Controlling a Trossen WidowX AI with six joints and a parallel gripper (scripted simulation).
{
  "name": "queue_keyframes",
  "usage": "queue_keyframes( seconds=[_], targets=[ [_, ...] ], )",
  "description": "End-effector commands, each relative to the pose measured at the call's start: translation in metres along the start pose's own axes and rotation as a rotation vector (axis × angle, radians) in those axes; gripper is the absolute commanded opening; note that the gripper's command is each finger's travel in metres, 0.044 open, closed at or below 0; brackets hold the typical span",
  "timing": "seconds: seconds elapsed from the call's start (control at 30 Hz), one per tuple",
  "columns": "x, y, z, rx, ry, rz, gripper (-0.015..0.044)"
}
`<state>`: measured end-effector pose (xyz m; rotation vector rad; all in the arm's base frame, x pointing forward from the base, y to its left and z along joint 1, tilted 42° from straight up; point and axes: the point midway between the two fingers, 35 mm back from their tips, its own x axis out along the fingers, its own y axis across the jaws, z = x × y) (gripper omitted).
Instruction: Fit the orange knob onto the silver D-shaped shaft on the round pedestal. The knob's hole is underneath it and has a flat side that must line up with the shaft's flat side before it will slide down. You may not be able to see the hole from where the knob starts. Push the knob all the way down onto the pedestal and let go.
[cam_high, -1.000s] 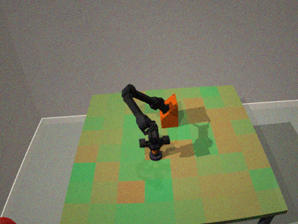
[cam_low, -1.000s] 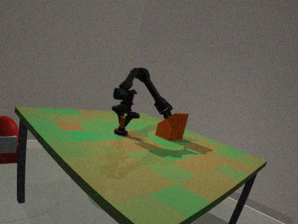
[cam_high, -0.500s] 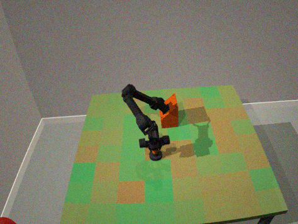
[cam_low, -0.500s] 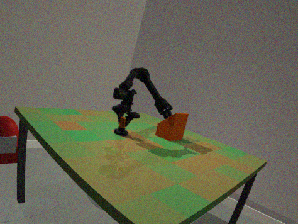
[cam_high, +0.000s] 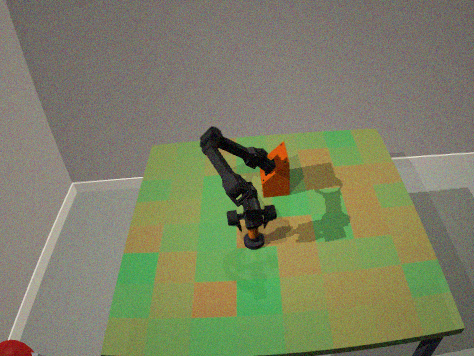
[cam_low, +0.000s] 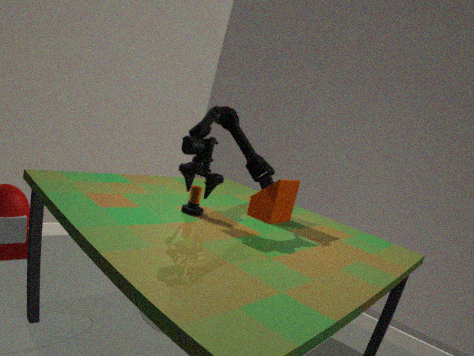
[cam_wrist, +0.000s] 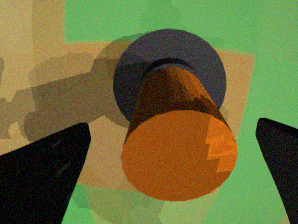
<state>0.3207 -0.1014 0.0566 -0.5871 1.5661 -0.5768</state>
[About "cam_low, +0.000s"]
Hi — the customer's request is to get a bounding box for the dark grey round pedestal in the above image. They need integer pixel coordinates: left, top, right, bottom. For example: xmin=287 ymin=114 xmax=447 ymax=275
xmin=182 ymin=201 xmax=203 ymax=217

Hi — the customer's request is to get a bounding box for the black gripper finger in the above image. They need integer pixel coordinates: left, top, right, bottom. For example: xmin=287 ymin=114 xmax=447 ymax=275
xmin=181 ymin=172 xmax=195 ymax=192
xmin=204 ymin=181 xmax=220 ymax=199

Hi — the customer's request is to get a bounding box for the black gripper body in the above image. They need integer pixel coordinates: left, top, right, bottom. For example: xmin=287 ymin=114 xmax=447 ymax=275
xmin=179 ymin=154 xmax=224 ymax=184

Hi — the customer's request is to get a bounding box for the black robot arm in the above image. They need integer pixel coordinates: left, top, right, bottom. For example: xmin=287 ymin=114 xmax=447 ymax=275
xmin=182 ymin=105 xmax=275 ymax=190

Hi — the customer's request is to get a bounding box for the orange knob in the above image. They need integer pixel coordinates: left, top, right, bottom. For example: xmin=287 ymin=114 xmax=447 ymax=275
xmin=189 ymin=186 xmax=202 ymax=204

